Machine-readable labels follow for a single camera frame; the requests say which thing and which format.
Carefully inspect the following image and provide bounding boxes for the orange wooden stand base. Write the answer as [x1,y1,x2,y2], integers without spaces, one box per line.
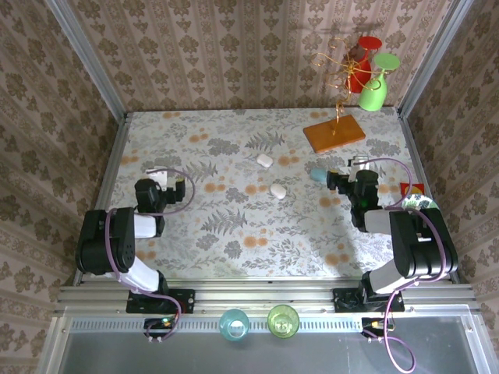
[303,115,367,153]

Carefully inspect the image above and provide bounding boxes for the red packet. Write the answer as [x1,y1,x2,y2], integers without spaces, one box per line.
[400,182,425,198]

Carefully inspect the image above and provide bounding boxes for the floral patterned table cover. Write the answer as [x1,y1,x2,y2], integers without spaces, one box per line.
[95,108,449,280]

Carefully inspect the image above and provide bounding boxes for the leaf pattern bowl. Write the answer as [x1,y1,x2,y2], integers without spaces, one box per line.
[401,194,440,211]

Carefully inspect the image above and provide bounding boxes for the green plastic wine glass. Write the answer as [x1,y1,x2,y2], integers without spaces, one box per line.
[357,52,402,113]

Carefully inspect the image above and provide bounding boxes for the small black controller board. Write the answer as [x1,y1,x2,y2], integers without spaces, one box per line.
[143,317,182,338]
[360,316,393,338]

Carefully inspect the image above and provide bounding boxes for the red plastic wine glass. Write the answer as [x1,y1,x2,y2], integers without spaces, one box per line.
[345,35,384,94]

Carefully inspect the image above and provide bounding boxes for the blue translucent cup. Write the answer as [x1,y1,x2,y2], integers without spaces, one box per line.
[218,308,250,343]

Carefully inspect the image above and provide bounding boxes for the green translucent cup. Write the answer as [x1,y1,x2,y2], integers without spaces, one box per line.
[267,304,301,340]

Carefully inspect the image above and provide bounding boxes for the grey metal shelf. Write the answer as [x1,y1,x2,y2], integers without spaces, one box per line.
[37,315,499,374]

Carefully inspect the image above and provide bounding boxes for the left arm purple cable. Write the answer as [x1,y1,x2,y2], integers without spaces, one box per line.
[104,167,196,344]

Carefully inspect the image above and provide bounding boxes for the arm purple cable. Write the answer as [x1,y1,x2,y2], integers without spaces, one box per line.
[360,157,453,373]
[104,167,196,344]

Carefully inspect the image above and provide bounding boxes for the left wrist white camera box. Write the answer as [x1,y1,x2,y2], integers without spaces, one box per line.
[146,168,169,192]

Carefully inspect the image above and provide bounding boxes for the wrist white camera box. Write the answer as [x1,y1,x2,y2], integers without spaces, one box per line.
[348,154,370,183]
[146,168,169,192]

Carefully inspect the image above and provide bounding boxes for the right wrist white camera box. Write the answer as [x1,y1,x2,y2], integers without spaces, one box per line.
[348,154,370,183]

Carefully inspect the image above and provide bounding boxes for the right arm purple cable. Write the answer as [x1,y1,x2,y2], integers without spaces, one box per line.
[360,157,453,373]

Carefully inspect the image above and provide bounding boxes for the aluminium side rail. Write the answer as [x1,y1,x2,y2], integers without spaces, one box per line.
[397,108,463,284]
[58,111,132,291]

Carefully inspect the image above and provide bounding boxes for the gold wire glass rack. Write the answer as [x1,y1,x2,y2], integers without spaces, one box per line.
[310,37,375,137]

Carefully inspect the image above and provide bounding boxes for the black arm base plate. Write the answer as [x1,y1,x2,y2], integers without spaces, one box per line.
[333,287,405,313]
[125,288,196,315]

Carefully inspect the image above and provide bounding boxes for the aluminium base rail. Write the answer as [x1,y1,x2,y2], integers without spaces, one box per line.
[54,278,479,316]

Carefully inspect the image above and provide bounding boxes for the aluminium frame post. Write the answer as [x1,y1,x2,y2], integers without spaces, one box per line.
[396,0,476,116]
[43,0,129,118]

